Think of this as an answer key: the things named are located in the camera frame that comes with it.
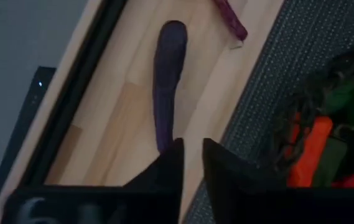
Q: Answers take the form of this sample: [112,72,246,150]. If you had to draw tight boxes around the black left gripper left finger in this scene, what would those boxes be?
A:
[123,138,185,188]

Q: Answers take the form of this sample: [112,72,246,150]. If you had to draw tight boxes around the dark purple eggplant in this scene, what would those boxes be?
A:
[152,20,189,154]

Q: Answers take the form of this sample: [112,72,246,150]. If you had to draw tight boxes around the black device with light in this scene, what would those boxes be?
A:
[0,66,57,215]

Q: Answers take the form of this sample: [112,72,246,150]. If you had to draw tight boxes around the striped green squash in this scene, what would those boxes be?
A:
[312,136,348,188]

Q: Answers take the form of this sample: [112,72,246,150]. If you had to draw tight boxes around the black wire basket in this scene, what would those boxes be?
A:
[269,40,354,190]

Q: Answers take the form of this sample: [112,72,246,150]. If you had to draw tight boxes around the grey woven placemat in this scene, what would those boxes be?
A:
[184,0,354,224]

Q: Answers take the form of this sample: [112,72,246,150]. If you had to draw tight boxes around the purple grapes bunch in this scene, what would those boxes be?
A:
[213,0,249,50]

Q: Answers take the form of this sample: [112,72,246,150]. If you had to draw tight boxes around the black aluminium table frame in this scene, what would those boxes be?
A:
[21,0,128,187]

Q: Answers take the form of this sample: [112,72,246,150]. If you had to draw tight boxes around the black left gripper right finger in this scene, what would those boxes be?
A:
[203,138,289,190]

